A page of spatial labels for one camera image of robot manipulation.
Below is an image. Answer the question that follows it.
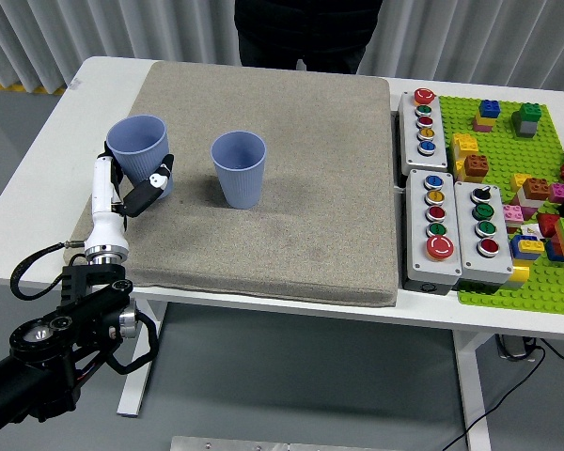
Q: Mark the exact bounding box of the person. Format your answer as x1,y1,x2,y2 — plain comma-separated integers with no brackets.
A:
233,0,384,75

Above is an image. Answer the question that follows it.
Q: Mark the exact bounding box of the yellow round toy brick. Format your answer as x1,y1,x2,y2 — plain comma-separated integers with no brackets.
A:
507,265,531,288

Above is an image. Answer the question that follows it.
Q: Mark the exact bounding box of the grey five-button control box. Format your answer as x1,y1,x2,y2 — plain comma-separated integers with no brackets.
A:
397,87,448,173
405,168,463,295

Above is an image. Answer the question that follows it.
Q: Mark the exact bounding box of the black floor cable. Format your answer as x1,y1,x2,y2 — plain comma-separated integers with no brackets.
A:
538,337,564,363
439,345,547,451

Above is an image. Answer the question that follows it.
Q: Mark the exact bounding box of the grey selector switch control box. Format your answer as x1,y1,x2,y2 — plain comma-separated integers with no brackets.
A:
453,180,515,290

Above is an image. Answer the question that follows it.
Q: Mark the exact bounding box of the grey-brown mat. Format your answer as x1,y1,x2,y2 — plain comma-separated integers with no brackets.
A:
63,60,400,308

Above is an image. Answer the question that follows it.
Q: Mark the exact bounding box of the red toy brick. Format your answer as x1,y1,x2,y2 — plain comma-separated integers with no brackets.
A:
537,212,563,239

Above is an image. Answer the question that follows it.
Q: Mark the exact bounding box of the white curtain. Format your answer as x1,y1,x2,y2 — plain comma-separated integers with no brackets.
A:
0,0,564,93

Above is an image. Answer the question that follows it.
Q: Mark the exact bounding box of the white toy brick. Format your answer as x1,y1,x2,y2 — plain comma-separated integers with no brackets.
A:
519,191,546,210

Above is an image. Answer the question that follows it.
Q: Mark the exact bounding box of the brown toy brick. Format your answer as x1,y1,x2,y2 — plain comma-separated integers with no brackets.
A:
463,153,490,179
522,177,550,201

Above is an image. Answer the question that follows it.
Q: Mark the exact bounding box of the white table leg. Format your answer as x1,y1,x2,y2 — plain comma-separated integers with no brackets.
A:
452,331,493,451
116,300,168,418

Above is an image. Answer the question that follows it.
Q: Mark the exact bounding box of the yellow floor tape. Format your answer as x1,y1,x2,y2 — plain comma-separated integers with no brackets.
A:
0,78,68,96

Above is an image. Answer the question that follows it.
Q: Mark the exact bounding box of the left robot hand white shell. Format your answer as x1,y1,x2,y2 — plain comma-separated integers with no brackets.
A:
83,143,176,257

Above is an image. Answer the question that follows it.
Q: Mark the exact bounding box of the green toy baseplate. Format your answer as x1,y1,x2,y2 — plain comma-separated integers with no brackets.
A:
437,95,564,317

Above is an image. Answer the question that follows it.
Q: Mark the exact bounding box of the blue ribbed cup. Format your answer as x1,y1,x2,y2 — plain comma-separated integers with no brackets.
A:
106,115,175,201
210,131,267,210

